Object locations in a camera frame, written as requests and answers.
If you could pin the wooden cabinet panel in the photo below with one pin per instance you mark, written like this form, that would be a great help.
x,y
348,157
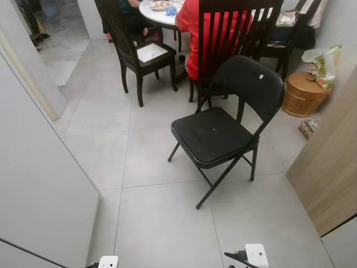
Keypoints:
x,y
329,167

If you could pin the small box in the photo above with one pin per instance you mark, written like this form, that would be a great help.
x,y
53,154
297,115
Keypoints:
x,y
308,128

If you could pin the wooden bucket with lid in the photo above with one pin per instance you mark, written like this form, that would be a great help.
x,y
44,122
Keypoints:
x,y
301,95

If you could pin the yellow green snack bag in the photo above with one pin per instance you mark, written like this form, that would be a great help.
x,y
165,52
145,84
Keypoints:
x,y
323,67

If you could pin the clear plastic bag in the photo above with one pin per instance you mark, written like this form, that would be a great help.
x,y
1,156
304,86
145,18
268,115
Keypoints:
x,y
286,19

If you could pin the black folding chair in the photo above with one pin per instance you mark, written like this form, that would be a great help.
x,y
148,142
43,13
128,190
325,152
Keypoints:
x,y
212,134

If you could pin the dark wooden slatted chair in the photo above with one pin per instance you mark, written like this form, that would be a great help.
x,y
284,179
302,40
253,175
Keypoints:
x,y
240,4

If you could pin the person in red shirt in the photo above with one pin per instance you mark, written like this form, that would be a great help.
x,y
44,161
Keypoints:
x,y
187,22

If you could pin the dark wooden chair white seat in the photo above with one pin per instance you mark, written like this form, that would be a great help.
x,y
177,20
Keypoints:
x,y
150,53

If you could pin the blue cloth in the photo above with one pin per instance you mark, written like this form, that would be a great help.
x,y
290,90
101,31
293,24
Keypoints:
x,y
171,10

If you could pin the round white table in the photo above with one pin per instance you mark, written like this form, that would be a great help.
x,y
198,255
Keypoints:
x,y
159,17

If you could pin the plate of food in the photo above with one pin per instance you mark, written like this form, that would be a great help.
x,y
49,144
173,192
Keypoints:
x,y
159,4

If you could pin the person in dark clothes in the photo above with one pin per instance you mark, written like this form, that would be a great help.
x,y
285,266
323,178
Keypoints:
x,y
134,22

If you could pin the white cabinet panel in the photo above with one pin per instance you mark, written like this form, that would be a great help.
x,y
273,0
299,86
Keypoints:
x,y
39,190

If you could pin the dark shoes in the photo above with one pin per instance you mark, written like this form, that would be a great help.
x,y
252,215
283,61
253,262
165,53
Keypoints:
x,y
39,38

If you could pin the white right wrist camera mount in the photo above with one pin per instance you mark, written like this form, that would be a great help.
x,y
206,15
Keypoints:
x,y
256,255

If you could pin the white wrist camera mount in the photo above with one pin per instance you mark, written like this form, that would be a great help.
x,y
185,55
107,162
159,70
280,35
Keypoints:
x,y
108,262
256,255

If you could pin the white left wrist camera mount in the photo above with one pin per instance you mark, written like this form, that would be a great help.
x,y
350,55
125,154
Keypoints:
x,y
108,262

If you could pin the beige door frame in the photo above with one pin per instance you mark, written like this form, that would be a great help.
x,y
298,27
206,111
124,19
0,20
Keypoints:
x,y
44,103

